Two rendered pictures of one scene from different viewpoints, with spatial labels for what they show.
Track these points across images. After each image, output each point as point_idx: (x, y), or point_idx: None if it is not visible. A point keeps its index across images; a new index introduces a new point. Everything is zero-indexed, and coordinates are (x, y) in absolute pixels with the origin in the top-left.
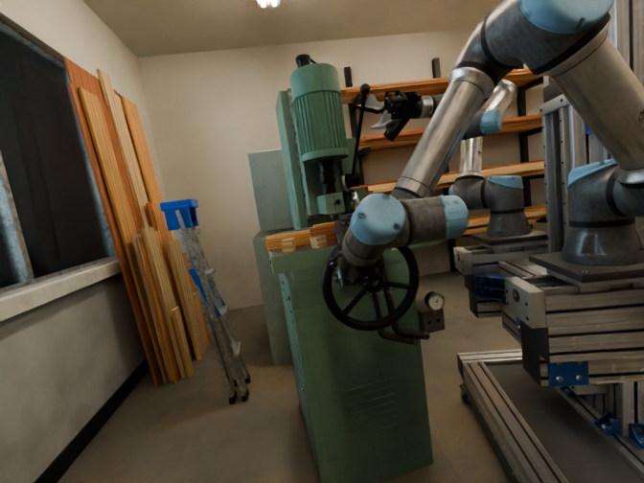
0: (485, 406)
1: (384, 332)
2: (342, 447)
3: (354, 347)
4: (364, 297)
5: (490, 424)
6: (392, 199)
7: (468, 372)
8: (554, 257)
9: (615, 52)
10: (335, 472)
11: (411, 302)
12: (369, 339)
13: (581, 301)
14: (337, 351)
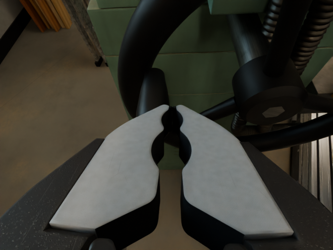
0: (307, 160)
1: (242, 132)
2: (165, 156)
3: (195, 106)
4: (235, 53)
5: (302, 171)
6: None
7: (311, 117)
8: None
9: None
10: (158, 163)
11: (326, 137)
12: (218, 102)
13: None
14: (172, 107)
